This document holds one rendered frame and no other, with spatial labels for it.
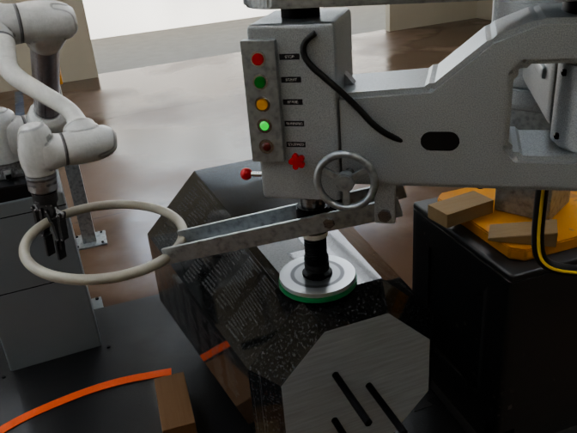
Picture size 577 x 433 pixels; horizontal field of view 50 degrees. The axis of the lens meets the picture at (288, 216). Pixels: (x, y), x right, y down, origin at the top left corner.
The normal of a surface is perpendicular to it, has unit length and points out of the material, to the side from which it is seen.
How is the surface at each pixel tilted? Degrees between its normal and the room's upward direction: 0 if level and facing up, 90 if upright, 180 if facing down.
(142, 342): 0
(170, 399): 0
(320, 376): 90
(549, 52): 90
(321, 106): 90
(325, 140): 90
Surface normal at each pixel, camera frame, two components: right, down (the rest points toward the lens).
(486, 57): -0.26, 0.44
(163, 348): -0.07, -0.90
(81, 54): 0.38, 0.38
